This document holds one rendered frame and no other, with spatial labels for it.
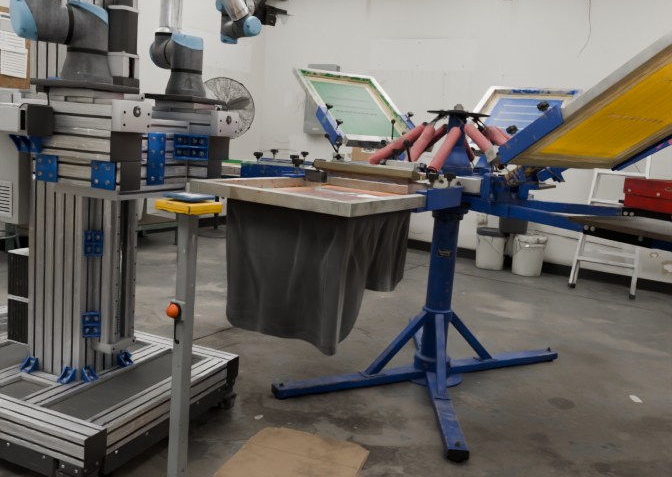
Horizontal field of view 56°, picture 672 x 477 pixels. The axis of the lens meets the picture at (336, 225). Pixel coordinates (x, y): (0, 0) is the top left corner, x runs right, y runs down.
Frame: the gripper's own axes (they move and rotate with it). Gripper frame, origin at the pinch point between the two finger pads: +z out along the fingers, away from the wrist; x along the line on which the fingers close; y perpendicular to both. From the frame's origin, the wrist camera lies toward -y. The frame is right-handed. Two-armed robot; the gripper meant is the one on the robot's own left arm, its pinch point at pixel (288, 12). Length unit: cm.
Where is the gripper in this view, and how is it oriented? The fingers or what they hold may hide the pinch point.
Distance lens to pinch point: 295.5
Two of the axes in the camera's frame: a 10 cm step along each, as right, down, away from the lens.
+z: 7.3, -0.4, 6.8
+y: -1.7, 9.6, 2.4
